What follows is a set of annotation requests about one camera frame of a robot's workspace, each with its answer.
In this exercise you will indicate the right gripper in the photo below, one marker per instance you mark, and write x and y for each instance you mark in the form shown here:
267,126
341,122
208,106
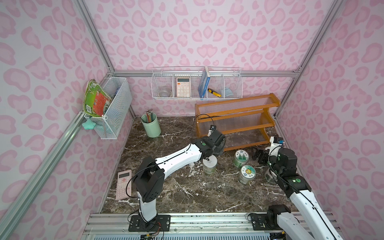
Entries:
263,155

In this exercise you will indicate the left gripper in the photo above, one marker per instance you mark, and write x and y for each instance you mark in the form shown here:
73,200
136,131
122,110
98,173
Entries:
214,149

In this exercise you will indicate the green label jar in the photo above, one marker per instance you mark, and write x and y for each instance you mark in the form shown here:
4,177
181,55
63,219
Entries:
210,164
241,157

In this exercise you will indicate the sunflower label jar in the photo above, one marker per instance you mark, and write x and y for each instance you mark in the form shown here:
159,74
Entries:
247,174

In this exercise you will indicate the white label jar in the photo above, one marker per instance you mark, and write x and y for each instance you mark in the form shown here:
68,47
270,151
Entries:
271,177

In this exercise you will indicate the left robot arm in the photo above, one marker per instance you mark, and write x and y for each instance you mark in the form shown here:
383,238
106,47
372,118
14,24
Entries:
151,174

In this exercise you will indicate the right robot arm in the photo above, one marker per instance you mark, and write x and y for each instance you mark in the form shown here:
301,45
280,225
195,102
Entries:
282,163

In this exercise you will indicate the orange wooden three-tier shelf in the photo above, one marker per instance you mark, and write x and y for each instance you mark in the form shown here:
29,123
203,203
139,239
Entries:
243,121

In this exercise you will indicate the yellow black utility knife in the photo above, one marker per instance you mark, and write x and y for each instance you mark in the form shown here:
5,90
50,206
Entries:
214,93

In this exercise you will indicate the light blue cup in basket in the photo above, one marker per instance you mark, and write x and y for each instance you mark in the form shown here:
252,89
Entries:
228,92

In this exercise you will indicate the mint green pencil cup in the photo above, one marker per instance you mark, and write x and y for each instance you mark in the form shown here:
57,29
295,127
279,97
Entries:
152,129

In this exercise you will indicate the blue book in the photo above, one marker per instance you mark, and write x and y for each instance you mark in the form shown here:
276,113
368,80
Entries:
203,86

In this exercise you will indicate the white orange calculator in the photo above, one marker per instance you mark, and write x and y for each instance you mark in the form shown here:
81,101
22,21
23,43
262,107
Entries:
183,87

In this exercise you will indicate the coloured pencils in cup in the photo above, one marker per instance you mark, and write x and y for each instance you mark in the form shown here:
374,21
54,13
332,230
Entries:
149,116

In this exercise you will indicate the clear tape roll in basket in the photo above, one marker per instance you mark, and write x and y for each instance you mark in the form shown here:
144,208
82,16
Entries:
165,93

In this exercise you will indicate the pink calculator on table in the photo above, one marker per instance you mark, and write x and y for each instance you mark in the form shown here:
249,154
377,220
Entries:
124,185

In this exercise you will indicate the white mesh side basket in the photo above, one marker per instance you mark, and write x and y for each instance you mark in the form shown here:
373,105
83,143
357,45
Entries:
108,126

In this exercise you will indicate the mint star shaped hook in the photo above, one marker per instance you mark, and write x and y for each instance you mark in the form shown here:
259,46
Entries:
88,124

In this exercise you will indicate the green red snack packet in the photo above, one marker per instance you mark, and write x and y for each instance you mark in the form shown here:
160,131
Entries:
96,101

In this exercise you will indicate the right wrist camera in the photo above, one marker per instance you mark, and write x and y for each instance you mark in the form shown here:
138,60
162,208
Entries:
276,144

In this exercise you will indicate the white wire wall basket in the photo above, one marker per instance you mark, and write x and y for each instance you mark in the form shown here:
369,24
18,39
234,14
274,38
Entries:
165,78

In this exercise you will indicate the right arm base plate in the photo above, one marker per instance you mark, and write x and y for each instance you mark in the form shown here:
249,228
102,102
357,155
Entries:
262,222

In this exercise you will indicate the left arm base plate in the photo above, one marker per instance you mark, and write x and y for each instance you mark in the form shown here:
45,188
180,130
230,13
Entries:
159,223

